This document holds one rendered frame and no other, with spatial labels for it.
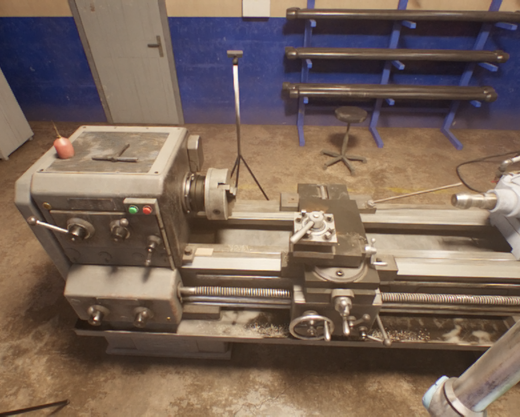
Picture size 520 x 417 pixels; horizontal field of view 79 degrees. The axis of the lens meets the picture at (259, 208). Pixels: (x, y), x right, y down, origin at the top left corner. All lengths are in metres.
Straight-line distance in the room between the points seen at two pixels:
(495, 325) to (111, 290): 2.06
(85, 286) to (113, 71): 3.53
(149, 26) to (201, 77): 0.80
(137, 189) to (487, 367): 1.38
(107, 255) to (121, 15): 3.42
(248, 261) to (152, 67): 3.49
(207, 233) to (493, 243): 1.65
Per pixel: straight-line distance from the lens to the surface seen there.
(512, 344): 1.30
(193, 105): 4.70
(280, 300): 1.65
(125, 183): 1.35
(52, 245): 1.75
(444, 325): 2.14
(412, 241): 2.01
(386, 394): 2.29
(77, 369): 2.49
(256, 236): 1.84
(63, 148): 1.54
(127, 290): 1.64
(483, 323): 2.27
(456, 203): 1.76
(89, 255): 1.69
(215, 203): 1.44
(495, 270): 1.90
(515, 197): 1.87
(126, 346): 2.35
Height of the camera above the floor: 2.05
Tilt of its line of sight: 41 degrees down
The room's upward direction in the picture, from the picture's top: straight up
